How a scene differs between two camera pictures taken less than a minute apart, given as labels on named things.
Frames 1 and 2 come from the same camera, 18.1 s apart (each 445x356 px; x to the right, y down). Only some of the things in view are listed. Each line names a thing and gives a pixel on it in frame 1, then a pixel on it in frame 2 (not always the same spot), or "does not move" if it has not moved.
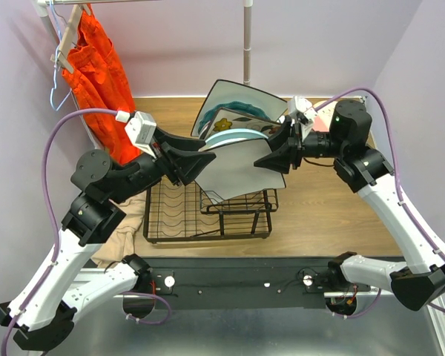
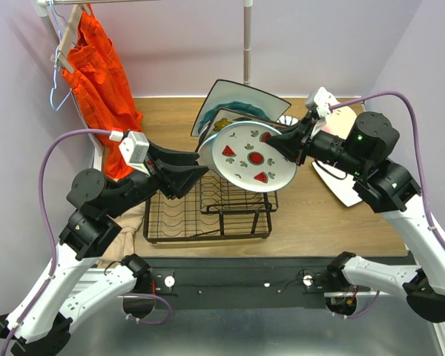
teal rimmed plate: x=206 y=123 does not move
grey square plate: x=233 y=172 to x=340 y=182
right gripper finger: x=278 y=161 to x=289 y=143
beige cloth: x=128 y=237 does not move
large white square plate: x=226 y=92 does not move
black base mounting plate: x=194 y=282 does not move
